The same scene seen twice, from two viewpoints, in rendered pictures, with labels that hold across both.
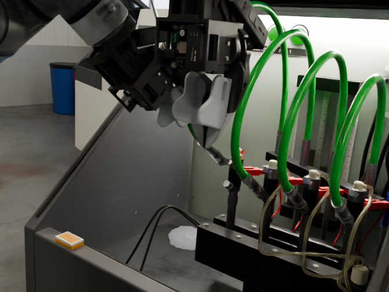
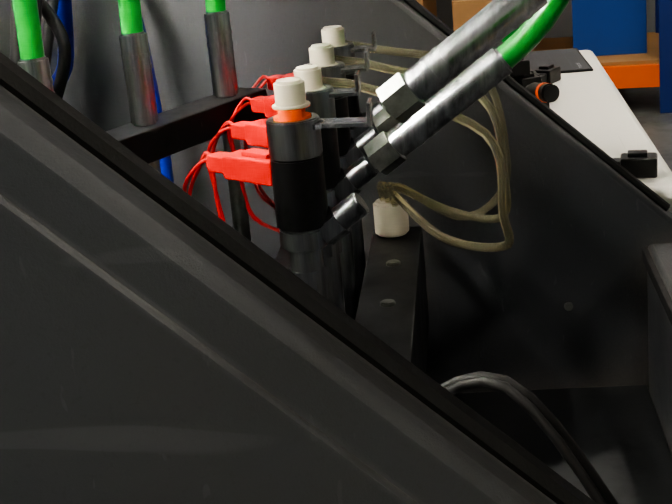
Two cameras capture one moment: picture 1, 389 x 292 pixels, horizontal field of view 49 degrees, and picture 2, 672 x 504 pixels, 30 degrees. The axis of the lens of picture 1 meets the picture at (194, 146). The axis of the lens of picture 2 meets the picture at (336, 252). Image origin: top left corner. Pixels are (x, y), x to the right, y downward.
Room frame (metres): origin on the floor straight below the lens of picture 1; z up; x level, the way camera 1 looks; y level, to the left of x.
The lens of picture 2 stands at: (1.12, 0.48, 1.26)
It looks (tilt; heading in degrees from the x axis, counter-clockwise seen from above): 18 degrees down; 241
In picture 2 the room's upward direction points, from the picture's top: 5 degrees counter-clockwise
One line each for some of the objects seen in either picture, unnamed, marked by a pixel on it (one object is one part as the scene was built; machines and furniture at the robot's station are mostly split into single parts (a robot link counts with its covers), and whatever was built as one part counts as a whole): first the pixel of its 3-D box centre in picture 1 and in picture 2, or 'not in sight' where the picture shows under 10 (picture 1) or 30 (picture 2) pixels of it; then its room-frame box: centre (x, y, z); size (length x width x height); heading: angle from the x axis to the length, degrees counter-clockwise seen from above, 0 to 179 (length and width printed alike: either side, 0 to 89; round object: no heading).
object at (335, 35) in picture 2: (358, 190); (334, 46); (0.69, -0.28, 1.13); 0.02 x 0.02 x 0.03
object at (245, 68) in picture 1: (228, 75); not in sight; (0.51, -0.03, 1.32); 0.05 x 0.02 x 0.09; 55
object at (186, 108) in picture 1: (189, 110); not in sight; (0.51, 0.01, 1.28); 0.06 x 0.03 x 0.09; 145
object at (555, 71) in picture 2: not in sight; (518, 76); (0.28, -0.60, 1.01); 0.23 x 0.11 x 0.06; 55
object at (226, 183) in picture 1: (229, 207); (331, 306); (0.82, -0.08, 1.03); 0.05 x 0.03 x 0.21; 145
